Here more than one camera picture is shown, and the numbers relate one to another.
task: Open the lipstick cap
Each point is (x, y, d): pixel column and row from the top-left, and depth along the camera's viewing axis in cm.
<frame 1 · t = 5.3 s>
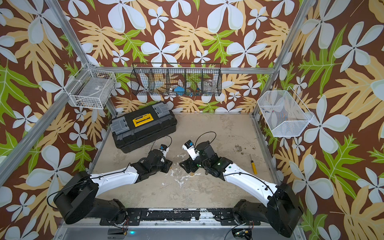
left hand: (171, 160, 89), fingers open
right hand: (183, 159, 79), fingers open
black plastic toolbox: (140, 127, 92), point 17 cm above the table

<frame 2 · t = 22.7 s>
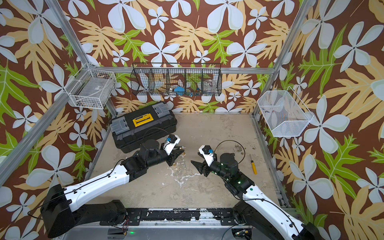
left hand: (182, 147, 74), fingers closed
right hand: (194, 156, 73), fingers open
the named things where they were.

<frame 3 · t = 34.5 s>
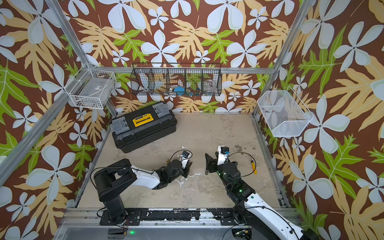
left hand: (191, 160, 89), fingers closed
right hand: (208, 153, 78), fingers open
the named things where they were.

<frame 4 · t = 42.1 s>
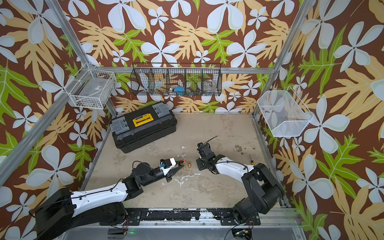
left hand: (182, 160, 72), fingers closed
right hand: (199, 160, 92), fingers closed
the named things where they were.

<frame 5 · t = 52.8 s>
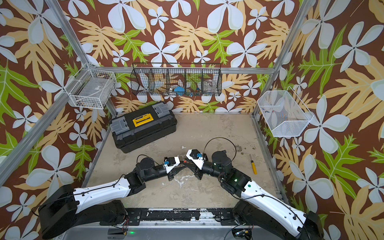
left hand: (185, 161, 72), fingers closed
right hand: (184, 160, 68), fingers closed
the named things where they were.

